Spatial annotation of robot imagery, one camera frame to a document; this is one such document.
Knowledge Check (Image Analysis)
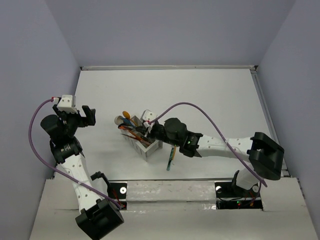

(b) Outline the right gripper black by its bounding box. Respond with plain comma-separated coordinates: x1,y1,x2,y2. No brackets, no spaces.
136,122,181,147

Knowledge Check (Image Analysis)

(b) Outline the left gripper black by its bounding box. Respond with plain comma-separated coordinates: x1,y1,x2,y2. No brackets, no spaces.
52,104,95,137

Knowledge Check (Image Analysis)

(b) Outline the dark handle steel knife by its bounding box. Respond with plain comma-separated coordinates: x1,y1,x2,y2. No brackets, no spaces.
125,128,151,146

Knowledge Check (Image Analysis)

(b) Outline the orange knife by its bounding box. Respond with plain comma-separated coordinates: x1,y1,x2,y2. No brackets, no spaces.
172,146,177,160
128,130,149,143

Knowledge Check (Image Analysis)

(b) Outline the teal patterned handle knife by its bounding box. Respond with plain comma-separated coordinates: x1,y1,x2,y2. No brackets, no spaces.
166,146,175,171

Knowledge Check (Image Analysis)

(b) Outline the beige spoon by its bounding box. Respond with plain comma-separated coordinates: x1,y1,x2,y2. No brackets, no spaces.
114,115,124,126

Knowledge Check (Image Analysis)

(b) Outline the red-orange spoon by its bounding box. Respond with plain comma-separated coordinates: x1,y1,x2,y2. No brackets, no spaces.
118,125,131,131

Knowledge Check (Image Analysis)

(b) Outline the dark blue spoon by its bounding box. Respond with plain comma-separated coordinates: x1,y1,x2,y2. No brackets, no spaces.
118,123,129,129

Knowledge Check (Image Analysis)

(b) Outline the yellow-orange spoon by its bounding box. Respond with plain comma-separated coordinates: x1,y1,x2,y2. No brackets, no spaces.
122,111,131,119

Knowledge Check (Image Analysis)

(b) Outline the red-orange knife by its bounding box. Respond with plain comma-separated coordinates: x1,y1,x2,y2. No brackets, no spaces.
121,133,143,142

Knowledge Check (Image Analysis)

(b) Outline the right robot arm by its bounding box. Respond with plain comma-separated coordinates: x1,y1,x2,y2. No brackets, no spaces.
137,117,285,196

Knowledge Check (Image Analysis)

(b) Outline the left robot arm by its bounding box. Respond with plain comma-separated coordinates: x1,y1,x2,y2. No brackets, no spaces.
40,104,124,240

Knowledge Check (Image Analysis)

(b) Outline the white utensil caddy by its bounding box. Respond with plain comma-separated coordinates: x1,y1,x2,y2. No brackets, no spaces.
119,115,163,162

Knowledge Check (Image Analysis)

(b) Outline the white cardboard front cover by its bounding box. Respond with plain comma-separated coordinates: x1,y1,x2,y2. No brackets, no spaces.
30,177,318,240

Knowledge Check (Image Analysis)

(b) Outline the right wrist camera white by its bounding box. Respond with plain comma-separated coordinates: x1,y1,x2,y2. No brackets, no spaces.
140,109,158,128

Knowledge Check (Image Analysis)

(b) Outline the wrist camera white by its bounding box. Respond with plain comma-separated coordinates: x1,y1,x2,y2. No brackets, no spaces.
140,109,158,128
57,94,78,114

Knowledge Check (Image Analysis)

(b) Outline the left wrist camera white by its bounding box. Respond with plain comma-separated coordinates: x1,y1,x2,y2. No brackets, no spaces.
57,94,78,114

